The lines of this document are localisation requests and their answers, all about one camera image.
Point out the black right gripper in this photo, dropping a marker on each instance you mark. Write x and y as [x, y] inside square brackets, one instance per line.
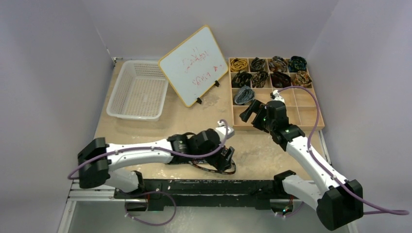
[255, 112]

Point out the white plastic basket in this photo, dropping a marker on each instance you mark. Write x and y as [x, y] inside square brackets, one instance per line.
[139, 92]

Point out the brown patterned rolled tie top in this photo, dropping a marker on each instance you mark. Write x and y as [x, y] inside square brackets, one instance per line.
[278, 64]

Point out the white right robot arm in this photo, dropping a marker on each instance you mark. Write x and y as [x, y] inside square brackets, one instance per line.
[329, 192]

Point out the navy floral patterned tie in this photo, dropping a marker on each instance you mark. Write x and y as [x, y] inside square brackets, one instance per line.
[230, 170]

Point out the teal dark rolled tie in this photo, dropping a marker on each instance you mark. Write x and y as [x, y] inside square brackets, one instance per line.
[297, 63]

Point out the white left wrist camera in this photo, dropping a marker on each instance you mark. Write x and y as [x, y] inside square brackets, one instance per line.
[223, 130]

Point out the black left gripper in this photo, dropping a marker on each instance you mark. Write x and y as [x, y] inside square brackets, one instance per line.
[221, 163]

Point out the black gold rolled tie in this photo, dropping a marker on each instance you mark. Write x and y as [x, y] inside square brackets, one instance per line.
[241, 79]

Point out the dark maroon rolled tie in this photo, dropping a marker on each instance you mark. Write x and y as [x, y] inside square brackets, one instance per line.
[280, 80]

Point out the dark olive rolled tie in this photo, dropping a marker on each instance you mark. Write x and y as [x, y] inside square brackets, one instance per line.
[259, 79]

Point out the orange brown rolled tie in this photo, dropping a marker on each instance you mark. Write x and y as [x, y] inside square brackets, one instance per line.
[302, 78]

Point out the wooden compartment tray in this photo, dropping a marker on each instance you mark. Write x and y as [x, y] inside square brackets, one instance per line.
[300, 102]

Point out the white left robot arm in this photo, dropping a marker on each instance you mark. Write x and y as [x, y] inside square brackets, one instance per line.
[101, 163]

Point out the grey rolled tie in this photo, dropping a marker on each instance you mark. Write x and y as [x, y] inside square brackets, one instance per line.
[244, 95]

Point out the white board with yellow frame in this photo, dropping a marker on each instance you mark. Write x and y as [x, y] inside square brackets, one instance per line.
[194, 66]

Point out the yellow rolled tie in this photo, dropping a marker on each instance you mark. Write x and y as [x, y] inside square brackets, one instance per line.
[238, 64]

